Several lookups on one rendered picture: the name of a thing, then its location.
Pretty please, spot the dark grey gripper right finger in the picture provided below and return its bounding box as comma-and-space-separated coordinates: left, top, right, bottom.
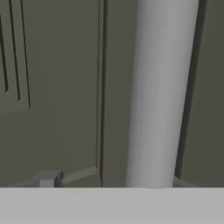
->
172, 176, 200, 188

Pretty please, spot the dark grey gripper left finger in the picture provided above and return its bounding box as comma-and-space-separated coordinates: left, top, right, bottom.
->
0, 170, 65, 188

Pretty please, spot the grey panelled cabinet door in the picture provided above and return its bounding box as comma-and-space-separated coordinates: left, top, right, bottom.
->
0, 0, 105, 188

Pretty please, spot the grey cabinet door handle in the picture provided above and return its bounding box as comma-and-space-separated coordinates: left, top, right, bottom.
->
125, 0, 201, 189

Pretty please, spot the grey cabinet door with handle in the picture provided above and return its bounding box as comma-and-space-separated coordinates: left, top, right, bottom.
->
101, 0, 224, 188

